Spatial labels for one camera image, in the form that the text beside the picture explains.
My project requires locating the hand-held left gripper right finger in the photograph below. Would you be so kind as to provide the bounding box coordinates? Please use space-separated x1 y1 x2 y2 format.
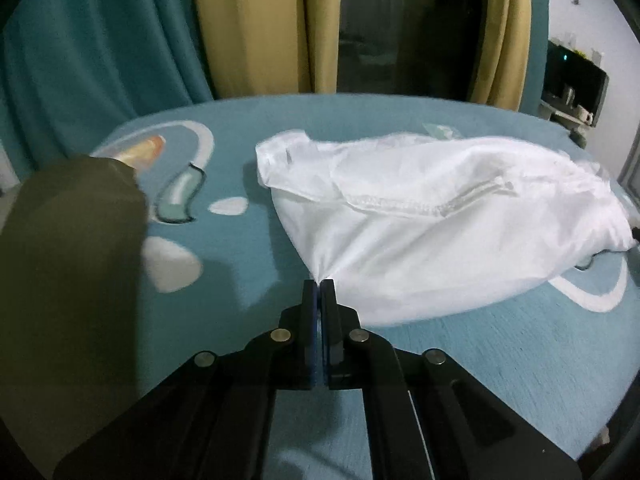
320 279 584 480

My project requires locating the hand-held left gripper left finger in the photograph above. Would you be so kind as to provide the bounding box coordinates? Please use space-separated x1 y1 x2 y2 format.
52 280 321 480

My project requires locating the white hooded zip jacket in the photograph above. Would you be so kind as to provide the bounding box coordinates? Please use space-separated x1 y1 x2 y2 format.
255 130 639 329

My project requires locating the olive green cloth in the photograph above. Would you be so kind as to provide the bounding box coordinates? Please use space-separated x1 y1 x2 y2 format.
0 155 151 480

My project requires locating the yellow curtain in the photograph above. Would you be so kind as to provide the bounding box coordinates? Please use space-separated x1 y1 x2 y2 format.
189 0 342 100
467 0 532 112

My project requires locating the dark glass sliding door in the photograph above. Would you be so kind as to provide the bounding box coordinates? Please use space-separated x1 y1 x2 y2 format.
334 0 477 97

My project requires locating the beige computer desk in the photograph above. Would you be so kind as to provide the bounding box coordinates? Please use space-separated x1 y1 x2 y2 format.
539 100 597 129

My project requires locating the teal curtain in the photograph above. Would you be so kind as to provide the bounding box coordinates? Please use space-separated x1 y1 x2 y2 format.
0 0 217 192
520 0 552 112

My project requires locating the black computer monitor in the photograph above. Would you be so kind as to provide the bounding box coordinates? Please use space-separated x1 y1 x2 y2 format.
545 40 609 128

